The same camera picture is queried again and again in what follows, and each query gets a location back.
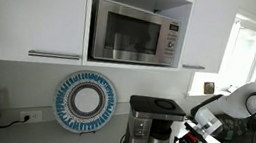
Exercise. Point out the stainless steel microwave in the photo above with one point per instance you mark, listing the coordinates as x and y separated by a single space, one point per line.
133 35

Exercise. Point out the black and steel coffee machine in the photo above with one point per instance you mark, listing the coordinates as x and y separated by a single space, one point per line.
136 133

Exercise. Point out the small dark picture frame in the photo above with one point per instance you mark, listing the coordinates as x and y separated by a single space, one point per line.
209 88

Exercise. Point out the blue and white decorative plate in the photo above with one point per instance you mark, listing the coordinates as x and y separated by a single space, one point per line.
62 106

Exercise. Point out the dark floral bench cushion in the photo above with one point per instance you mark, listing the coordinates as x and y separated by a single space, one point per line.
236 128

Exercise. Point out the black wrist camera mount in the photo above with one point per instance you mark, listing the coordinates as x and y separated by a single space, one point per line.
197 133

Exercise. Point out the white framed window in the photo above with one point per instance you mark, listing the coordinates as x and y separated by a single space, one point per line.
241 53

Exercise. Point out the white wall outlet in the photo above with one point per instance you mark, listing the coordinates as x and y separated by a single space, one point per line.
36 115

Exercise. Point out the white upper cabinet door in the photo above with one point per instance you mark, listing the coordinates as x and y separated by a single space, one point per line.
207 32
26 6

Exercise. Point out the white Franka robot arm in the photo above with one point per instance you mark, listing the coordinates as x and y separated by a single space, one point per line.
238 100

